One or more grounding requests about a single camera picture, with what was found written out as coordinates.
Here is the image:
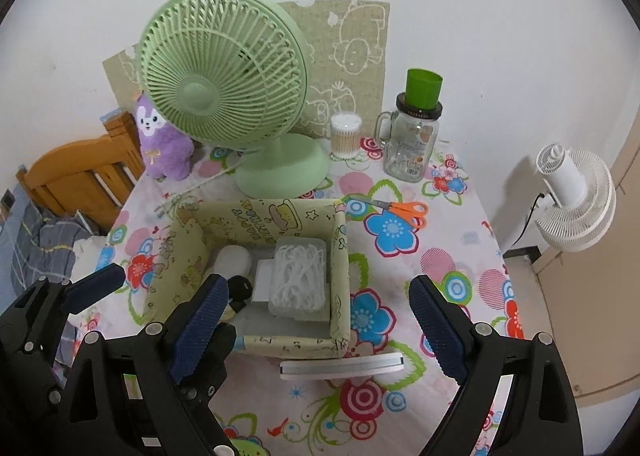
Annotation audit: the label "beige door panel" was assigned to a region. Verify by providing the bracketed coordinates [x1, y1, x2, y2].
[530, 121, 640, 407]

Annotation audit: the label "green desk fan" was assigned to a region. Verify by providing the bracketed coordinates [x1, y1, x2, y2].
[135, 0, 332, 199]

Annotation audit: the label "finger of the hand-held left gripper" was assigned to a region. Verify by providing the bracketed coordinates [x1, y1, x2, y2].
[182, 323, 237, 412]
[10, 263, 126, 357]

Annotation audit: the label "orange handled scissors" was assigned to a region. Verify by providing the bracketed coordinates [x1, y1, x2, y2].
[348, 195, 429, 229]

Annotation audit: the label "black cable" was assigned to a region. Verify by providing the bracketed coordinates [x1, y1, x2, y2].
[510, 191, 546, 249]

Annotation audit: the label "printed fabric storage box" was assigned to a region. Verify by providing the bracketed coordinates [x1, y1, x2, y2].
[145, 197, 352, 353]

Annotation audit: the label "white small box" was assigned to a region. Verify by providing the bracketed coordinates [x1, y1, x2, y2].
[252, 259, 281, 307]

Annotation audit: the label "white fan power cord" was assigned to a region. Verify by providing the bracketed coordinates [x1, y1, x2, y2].
[155, 159, 246, 217]

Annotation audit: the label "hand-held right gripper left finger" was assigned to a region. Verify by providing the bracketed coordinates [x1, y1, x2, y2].
[60, 273, 230, 456]

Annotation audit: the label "white clip fan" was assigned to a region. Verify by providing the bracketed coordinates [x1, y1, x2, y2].
[535, 143, 616, 252]

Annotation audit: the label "pale round pad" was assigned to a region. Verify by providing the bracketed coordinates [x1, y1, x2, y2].
[214, 245, 251, 282]

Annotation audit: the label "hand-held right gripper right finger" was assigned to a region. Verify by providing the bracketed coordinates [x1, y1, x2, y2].
[410, 276, 583, 456]

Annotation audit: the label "black round object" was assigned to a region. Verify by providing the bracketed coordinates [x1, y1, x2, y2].
[227, 275, 253, 312]

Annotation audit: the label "green plastic cup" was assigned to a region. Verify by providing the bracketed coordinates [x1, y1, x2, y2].
[405, 68, 444, 110]

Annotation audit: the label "grey plaid blanket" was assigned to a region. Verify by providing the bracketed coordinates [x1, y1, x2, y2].
[0, 181, 108, 367]

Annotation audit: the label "white flat tablet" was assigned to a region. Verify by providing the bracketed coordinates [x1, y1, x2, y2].
[279, 353, 405, 382]

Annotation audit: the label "glass mug jar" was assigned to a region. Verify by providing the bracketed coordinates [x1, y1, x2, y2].
[375, 92, 445, 182]

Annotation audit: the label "cotton swab container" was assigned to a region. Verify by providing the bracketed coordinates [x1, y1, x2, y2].
[330, 112, 363, 159]

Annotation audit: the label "beige printed wall cloth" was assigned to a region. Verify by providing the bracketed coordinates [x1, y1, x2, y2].
[102, 0, 391, 139]

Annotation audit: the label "black adapter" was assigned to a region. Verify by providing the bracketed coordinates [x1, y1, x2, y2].
[502, 246, 541, 262]

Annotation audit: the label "purple plush bunny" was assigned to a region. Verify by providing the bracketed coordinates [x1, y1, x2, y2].
[132, 92, 195, 181]

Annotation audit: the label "wooden chair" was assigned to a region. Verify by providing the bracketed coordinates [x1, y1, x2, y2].
[17, 109, 148, 237]

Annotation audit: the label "clear box of white cords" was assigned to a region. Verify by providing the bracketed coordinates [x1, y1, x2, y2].
[267, 236, 333, 322]

